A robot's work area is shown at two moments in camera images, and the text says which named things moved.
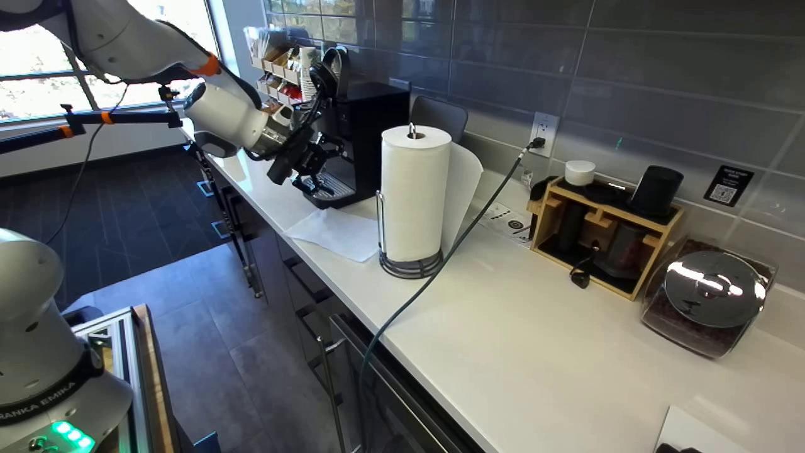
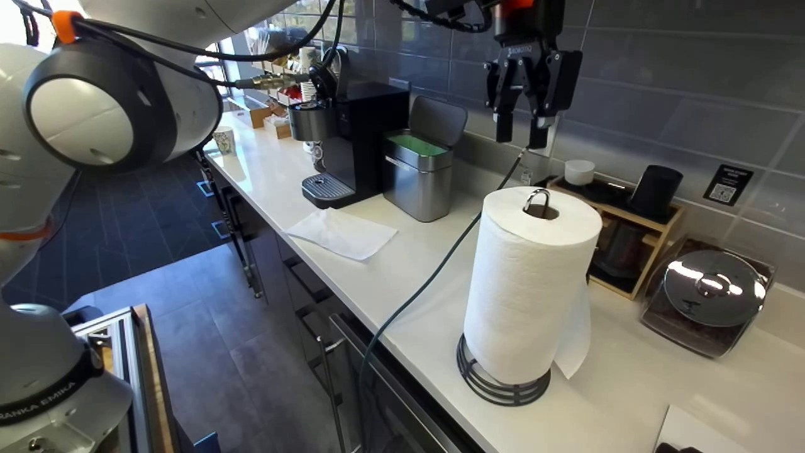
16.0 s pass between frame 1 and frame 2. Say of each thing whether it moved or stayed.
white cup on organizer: stayed
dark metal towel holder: moved
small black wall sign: stayed
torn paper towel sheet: stayed
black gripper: moved
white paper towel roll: moved
